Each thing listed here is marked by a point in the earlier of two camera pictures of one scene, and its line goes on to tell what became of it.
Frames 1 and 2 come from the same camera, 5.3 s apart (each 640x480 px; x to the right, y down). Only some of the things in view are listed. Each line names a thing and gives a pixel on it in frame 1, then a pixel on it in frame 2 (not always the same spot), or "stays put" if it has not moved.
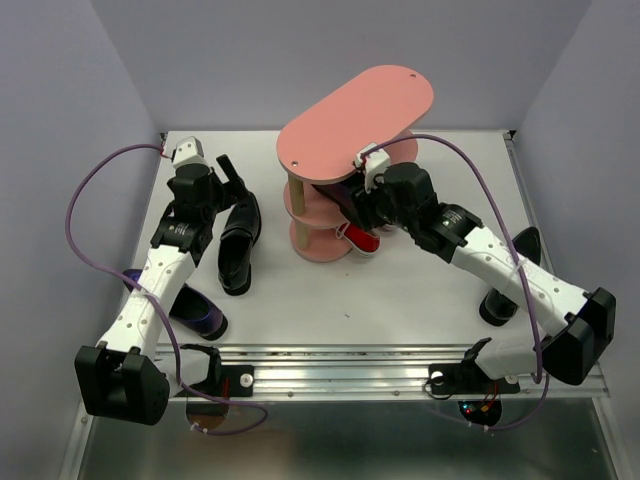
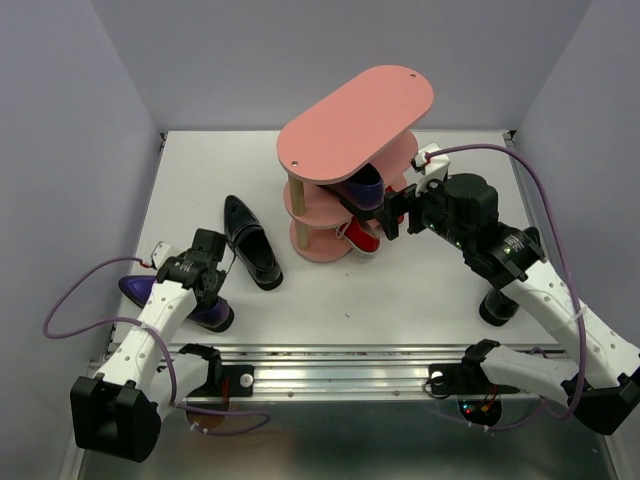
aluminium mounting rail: [357, 373] stays put
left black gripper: [233, 189] to [221, 274]
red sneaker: [363, 242] stays put
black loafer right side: [496, 307] stays put
